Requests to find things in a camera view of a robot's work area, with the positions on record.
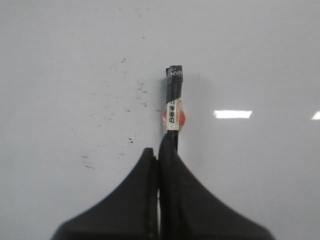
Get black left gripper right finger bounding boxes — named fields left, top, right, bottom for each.
left=158, top=133, right=274, bottom=240

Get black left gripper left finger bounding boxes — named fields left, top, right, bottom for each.
left=52, top=148, right=159, bottom=240

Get black whiteboard marker with label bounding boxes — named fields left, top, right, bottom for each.
left=161, top=65, right=186, bottom=151

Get white whiteboard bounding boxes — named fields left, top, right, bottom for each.
left=0, top=0, right=320, bottom=240

